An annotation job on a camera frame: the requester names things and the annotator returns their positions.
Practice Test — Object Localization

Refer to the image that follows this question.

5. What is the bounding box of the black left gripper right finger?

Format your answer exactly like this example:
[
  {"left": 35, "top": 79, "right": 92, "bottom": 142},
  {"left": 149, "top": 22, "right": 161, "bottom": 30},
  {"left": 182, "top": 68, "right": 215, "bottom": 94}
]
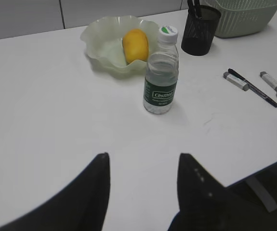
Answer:
[{"left": 169, "top": 154, "right": 277, "bottom": 231}]

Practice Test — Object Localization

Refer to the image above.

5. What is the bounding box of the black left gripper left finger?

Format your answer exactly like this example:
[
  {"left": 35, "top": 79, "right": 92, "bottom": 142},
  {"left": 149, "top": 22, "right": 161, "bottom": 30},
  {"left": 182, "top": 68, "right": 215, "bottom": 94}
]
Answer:
[{"left": 0, "top": 153, "right": 110, "bottom": 231}]

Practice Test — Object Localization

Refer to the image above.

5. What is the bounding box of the black marker pen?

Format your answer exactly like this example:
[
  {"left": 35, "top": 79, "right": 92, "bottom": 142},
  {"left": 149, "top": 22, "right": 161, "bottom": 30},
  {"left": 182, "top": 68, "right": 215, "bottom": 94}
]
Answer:
[
  {"left": 187, "top": 0, "right": 196, "bottom": 16},
  {"left": 194, "top": 0, "right": 202, "bottom": 19},
  {"left": 228, "top": 68, "right": 277, "bottom": 108}
]

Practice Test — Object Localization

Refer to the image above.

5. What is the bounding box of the clear water bottle green label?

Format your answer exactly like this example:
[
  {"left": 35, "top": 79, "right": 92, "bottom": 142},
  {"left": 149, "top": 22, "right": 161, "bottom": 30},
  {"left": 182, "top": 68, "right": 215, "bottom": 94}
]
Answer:
[{"left": 143, "top": 26, "right": 179, "bottom": 115}]

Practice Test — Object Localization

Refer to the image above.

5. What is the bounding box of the yellow mango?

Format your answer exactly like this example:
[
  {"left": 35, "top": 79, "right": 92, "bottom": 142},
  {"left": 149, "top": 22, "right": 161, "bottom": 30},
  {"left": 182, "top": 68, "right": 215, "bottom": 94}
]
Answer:
[{"left": 122, "top": 28, "right": 149, "bottom": 64}]

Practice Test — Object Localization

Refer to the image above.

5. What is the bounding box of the frosted wavy glass plate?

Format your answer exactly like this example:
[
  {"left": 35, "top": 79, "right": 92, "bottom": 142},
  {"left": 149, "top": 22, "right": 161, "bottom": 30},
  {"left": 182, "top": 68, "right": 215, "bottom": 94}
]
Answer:
[{"left": 80, "top": 15, "right": 159, "bottom": 73}]

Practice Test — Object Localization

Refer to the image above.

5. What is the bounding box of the black mesh pen holder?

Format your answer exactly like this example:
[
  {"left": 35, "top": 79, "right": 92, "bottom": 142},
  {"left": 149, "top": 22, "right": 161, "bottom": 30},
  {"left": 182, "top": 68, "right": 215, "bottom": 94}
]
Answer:
[{"left": 181, "top": 5, "right": 222, "bottom": 56}]

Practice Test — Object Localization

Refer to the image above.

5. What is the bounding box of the pale green plastic basket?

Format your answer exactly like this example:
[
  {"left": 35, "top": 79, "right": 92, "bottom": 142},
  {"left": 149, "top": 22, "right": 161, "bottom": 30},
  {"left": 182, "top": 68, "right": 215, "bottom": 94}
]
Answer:
[{"left": 203, "top": 0, "right": 277, "bottom": 38}]

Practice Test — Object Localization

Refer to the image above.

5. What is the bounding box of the grey table leg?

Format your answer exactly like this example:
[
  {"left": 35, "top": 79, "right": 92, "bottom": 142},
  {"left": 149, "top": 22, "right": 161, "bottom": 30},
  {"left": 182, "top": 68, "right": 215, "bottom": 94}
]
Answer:
[{"left": 245, "top": 176, "right": 277, "bottom": 213}]

